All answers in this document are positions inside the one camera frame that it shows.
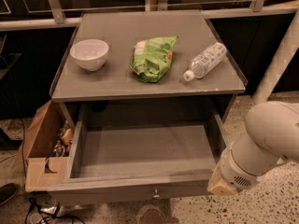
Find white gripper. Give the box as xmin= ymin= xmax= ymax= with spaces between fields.
xmin=207 ymin=143 xmax=265 ymax=196

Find grey top drawer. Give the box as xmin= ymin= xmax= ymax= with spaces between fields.
xmin=49 ymin=101 xmax=226 ymax=205

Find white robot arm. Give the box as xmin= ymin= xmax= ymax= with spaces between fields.
xmin=207 ymin=101 xmax=299 ymax=196

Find grey drawer cabinet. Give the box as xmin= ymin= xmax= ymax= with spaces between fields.
xmin=51 ymin=10 xmax=246 ymax=124

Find clear plastic water bottle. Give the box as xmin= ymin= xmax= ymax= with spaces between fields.
xmin=183 ymin=42 xmax=227 ymax=81

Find green snack bag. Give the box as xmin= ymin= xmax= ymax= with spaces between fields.
xmin=129 ymin=36 xmax=178 ymax=83

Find snack items in box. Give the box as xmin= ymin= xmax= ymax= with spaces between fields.
xmin=51 ymin=121 xmax=74 ymax=157

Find brown cardboard box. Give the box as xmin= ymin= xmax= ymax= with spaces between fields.
xmin=13 ymin=101 xmax=68 ymax=192

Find white ceramic bowl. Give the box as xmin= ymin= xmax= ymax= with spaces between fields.
xmin=70 ymin=39 xmax=109 ymax=71

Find black shoe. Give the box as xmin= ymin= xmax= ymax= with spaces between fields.
xmin=0 ymin=183 xmax=18 ymax=206

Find black cables on floor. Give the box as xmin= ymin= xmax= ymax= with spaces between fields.
xmin=23 ymin=194 xmax=87 ymax=224

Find metal railing frame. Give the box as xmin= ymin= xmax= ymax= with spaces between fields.
xmin=0 ymin=0 xmax=299 ymax=105

